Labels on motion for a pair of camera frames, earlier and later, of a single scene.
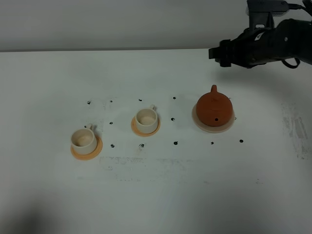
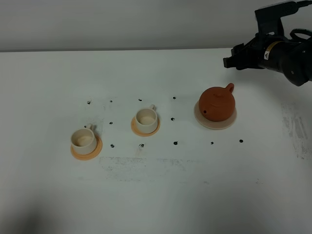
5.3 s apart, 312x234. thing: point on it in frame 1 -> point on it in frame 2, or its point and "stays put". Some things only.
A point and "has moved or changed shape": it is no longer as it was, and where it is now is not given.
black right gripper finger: [222, 54] -> [231, 61]
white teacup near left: [83, 141] stays put
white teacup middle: [147, 119] stays put
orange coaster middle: [133, 126] stays put
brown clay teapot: [214, 108] has moved or changed shape
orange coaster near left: [90, 156] stays put
